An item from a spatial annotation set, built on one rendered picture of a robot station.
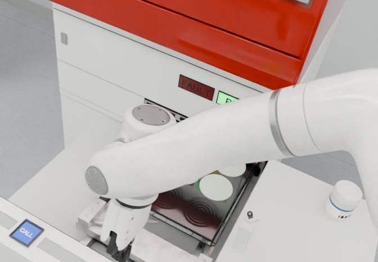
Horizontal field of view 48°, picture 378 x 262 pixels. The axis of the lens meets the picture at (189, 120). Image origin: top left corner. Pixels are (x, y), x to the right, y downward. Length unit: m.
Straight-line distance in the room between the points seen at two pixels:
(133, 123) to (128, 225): 0.20
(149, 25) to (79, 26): 0.31
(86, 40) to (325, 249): 0.94
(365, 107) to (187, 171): 0.24
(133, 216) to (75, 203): 0.57
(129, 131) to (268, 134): 0.23
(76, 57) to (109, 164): 0.94
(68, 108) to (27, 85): 1.42
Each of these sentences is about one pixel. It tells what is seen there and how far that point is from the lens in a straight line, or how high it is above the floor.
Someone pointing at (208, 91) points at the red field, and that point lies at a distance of 1.26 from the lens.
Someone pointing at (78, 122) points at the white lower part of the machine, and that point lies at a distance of 1.70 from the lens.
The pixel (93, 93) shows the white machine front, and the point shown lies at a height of 0.89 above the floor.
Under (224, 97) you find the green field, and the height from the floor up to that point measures 1.11.
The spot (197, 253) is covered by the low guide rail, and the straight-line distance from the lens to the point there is 1.19.
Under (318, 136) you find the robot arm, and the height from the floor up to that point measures 1.55.
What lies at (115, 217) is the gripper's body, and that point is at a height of 1.24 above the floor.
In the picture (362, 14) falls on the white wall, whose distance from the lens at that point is 2.64.
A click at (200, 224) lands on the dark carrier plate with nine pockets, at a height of 0.90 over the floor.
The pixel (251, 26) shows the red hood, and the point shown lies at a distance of 1.06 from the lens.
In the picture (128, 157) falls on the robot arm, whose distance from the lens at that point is 0.58.
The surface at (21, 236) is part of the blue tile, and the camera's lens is 1.09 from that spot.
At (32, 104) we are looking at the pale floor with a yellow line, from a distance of 2.92.
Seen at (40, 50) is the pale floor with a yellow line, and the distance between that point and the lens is 3.43.
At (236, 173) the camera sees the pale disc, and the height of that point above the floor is 0.90.
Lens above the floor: 1.86
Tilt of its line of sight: 41 degrees down
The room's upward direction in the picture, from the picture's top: 10 degrees clockwise
